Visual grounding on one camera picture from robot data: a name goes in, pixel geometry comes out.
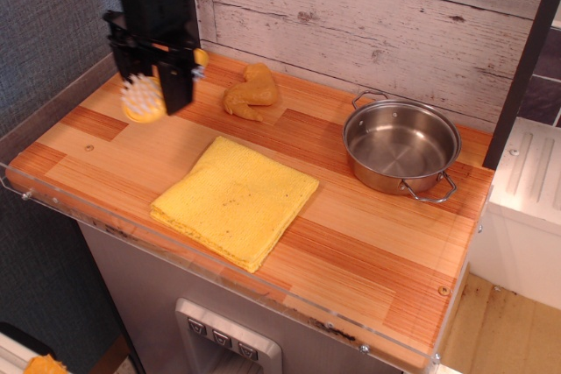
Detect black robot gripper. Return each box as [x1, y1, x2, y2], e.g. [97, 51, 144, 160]
[103, 0, 200, 116]

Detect yellow round scrub brush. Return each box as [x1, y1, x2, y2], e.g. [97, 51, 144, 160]
[121, 46, 209, 123]

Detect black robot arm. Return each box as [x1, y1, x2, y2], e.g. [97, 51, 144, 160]
[103, 0, 208, 123]

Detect toy fried chicken wing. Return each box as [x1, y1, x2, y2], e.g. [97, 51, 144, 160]
[223, 63, 279, 122]

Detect folded yellow cloth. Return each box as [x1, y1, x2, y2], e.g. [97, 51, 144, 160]
[150, 137, 319, 273]

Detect stainless steel pot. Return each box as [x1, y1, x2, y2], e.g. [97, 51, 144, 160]
[342, 91, 462, 203]

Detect grey toy fridge cabinet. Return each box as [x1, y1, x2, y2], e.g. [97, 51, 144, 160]
[77, 221, 413, 374]

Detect silver water dispenser panel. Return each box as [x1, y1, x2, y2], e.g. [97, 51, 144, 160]
[174, 298, 283, 373]

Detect orange object bottom left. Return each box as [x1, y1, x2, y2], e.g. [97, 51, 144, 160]
[23, 355, 68, 374]

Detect white toy appliance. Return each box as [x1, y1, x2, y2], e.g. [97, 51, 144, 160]
[468, 118, 560, 308]

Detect dark right shelf post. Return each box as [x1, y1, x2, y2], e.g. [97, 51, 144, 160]
[482, 0, 560, 170]

